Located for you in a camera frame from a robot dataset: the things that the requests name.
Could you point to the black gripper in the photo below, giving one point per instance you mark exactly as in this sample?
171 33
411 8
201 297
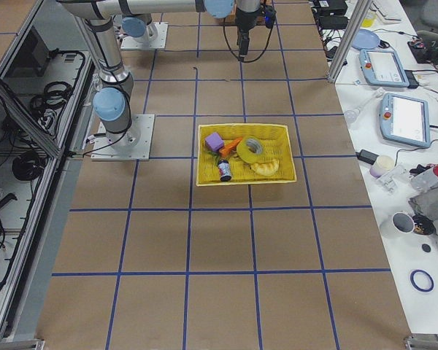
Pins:
246 20

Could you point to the yellow tape roll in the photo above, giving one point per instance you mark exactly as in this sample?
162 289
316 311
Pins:
250 150

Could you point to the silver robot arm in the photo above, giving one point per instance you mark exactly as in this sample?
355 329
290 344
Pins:
95 19
140 27

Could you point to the yellow plastic basket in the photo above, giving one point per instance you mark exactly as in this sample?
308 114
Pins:
275 140

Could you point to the purple foam cube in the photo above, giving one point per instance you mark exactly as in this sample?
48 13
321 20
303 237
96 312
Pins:
214 142

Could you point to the orange toy carrot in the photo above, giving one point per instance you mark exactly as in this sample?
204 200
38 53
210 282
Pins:
230 147

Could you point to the blue plate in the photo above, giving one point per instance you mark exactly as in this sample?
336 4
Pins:
365 40

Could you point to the light bulb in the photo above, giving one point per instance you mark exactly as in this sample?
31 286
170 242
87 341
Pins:
351 115

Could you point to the toy croissant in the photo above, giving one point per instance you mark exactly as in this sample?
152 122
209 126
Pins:
266 169

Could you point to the upper teach pendant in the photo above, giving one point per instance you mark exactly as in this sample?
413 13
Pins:
383 68

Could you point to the teach pendant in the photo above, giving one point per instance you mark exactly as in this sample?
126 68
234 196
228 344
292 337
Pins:
383 68
405 120

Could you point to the black power adapter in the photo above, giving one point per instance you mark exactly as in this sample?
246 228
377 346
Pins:
366 156

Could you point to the lower teach pendant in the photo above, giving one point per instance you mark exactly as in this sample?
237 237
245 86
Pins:
405 120

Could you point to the white purple cup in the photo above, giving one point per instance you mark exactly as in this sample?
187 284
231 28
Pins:
381 166

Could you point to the white mug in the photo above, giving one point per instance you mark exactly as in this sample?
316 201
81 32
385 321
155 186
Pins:
397 225

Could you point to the black bowl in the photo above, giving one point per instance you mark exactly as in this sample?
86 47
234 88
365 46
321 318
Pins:
423 225

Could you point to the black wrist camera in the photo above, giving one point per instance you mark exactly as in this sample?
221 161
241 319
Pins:
268 13

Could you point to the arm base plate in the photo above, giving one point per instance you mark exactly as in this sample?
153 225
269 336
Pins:
129 44
135 145

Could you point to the aluminium frame post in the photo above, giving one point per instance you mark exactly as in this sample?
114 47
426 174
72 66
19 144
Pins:
359 12

